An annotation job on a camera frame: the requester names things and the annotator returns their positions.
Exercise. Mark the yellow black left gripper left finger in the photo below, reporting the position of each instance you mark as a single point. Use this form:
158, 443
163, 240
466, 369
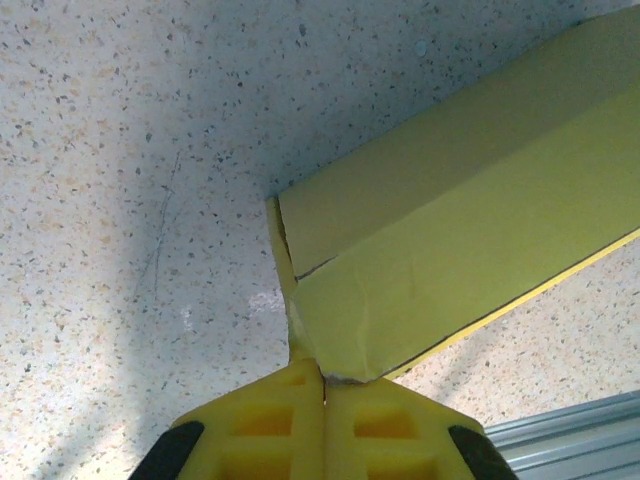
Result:
305, 450

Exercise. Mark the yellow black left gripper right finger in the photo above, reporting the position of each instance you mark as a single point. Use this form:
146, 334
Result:
340, 450

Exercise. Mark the yellow white paper box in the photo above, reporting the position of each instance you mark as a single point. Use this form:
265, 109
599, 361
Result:
450, 225

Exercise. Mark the aluminium front frame rail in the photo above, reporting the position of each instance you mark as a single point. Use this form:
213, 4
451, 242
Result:
575, 440

